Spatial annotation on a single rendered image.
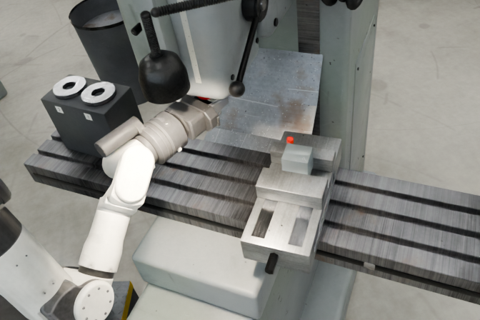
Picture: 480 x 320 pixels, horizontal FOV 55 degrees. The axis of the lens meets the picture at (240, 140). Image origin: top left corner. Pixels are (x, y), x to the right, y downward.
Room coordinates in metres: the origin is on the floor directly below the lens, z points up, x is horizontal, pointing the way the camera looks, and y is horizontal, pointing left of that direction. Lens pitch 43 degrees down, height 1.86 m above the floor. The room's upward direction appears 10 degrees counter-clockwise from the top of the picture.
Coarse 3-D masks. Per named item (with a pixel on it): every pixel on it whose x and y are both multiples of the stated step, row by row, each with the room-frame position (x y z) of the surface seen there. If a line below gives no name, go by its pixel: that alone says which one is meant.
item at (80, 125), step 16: (64, 80) 1.08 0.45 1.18; (80, 80) 1.07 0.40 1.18; (96, 80) 1.07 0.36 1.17; (48, 96) 1.04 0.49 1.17; (64, 96) 1.01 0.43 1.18; (80, 96) 1.01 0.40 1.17; (96, 96) 0.98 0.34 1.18; (112, 96) 0.98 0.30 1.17; (128, 96) 1.00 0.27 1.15; (48, 112) 1.03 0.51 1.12; (64, 112) 0.99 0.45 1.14; (80, 112) 0.96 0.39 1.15; (96, 112) 0.93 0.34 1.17; (112, 112) 0.94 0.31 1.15; (128, 112) 0.98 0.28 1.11; (64, 128) 1.01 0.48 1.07; (80, 128) 0.98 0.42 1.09; (96, 128) 0.94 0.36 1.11; (112, 128) 0.92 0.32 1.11; (80, 144) 0.99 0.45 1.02
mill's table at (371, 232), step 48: (48, 144) 1.06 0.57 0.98; (192, 144) 0.96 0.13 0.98; (96, 192) 0.88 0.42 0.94; (192, 192) 0.79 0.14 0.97; (240, 192) 0.75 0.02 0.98; (336, 192) 0.70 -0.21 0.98; (384, 192) 0.68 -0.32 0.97; (432, 192) 0.65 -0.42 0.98; (336, 240) 0.57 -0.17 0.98; (384, 240) 0.56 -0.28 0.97; (432, 240) 0.53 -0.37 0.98; (432, 288) 0.45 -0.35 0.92
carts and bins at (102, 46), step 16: (96, 0) 2.90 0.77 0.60; (112, 0) 2.92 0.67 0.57; (80, 16) 2.78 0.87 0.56; (96, 16) 2.86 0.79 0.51; (112, 16) 2.82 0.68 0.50; (80, 32) 2.54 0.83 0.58; (96, 32) 2.47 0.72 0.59; (112, 32) 2.47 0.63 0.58; (96, 48) 2.49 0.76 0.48; (112, 48) 2.47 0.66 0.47; (128, 48) 2.49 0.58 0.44; (96, 64) 2.54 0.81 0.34; (112, 64) 2.48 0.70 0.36; (128, 64) 2.49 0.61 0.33; (112, 80) 2.50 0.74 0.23; (128, 80) 2.49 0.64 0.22
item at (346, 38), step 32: (320, 0) 1.06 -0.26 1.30; (288, 32) 1.10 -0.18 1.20; (320, 32) 1.06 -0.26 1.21; (352, 32) 1.05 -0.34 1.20; (352, 64) 1.07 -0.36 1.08; (320, 96) 1.06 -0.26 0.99; (352, 96) 1.10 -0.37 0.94; (320, 128) 1.06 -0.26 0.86; (352, 128) 1.11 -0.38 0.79; (352, 160) 1.14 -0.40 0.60
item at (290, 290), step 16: (288, 272) 0.71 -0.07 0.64; (160, 288) 0.64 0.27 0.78; (272, 288) 0.61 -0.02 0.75; (288, 288) 0.70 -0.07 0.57; (304, 288) 0.83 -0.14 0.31; (144, 304) 0.61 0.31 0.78; (160, 304) 0.60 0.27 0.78; (176, 304) 0.59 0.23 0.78; (192, 304) 0.58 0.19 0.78; (208, 304) 0.58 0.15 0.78; (272, 304) 0.60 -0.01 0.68; (288, 304) 0.69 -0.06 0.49
